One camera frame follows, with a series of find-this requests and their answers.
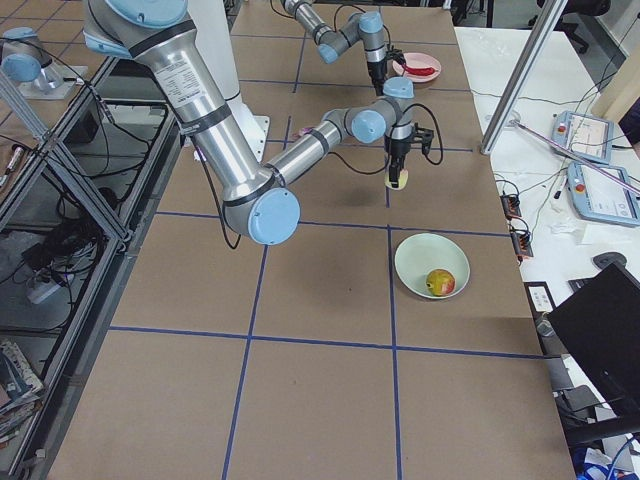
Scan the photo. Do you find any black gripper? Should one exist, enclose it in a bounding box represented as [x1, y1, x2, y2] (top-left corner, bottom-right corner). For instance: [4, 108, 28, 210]
[367, 60, 387, 82]
[385, 135, 413, 183]

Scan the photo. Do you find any cut pink peach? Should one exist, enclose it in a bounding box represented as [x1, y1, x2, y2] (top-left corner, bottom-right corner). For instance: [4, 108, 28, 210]
[385, 169, 409, 190]

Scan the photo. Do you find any red chili pepper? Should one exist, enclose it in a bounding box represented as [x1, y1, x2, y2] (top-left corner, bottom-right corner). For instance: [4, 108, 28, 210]
[401, 64, 438, 77]

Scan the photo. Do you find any red yellow pomegranate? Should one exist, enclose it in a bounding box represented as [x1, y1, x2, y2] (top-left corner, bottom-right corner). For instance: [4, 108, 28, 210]
[425, 269, 456, 297]

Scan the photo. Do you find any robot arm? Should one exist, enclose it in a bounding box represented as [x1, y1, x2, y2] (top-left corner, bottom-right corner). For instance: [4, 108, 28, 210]
[83, 1, 413, 245]
[281, 0, 387, 95]

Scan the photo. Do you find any pink plate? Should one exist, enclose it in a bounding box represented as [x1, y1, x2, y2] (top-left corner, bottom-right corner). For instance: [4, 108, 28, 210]
[392, 52, 442, 83]

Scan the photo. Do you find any green plate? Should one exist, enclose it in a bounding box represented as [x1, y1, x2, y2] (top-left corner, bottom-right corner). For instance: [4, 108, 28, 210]
[394, 233, 470, 300]

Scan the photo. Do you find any red circuit board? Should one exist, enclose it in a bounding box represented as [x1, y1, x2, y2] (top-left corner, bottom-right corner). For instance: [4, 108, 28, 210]
[509, 228, 534, 262]
[500, 194, 522, 220]

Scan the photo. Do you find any reacher grabber tool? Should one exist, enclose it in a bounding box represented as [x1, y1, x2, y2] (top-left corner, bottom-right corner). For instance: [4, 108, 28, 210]
[504, 115, 640, 197]

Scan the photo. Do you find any white side table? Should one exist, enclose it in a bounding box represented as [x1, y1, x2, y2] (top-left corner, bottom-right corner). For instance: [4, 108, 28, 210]
[455, 27, 639, 303]

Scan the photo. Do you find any far teach pendant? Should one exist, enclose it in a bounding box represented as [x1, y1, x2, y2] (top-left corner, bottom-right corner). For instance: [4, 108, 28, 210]
[551, 111, 614, 165]

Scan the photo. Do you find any teach pendant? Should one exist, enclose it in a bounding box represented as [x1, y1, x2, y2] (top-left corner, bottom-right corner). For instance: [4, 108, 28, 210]
[567, 161, 639, 227]
[551, 111, 614, 165]

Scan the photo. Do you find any near teach pendant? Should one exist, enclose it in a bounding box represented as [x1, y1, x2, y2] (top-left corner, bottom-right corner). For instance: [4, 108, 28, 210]
[567, 161, 639, 227]

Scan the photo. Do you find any black laptop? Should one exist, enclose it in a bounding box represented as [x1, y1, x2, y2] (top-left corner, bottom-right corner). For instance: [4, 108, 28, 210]
[548, 262, 639, 416]

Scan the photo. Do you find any white power strip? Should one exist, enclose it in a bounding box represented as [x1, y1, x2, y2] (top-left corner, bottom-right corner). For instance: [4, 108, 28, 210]
[26, 280, 61, 305]

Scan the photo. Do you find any stack of books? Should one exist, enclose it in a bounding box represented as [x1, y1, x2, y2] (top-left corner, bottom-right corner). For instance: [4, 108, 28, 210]
[1, 338, 45, 443]

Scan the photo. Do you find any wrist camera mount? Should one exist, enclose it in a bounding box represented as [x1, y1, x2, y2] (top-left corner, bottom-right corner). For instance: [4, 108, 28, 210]
[411, 124, 434, 156]
[386, 44, 406, 70]

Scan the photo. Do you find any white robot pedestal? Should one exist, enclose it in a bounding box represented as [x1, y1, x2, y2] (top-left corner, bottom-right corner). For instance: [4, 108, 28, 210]
[188, 0, 270, 162]

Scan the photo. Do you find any aluminium frame post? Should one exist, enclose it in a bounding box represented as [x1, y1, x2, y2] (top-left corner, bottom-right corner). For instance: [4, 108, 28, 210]
[480, 0, 567, 155]

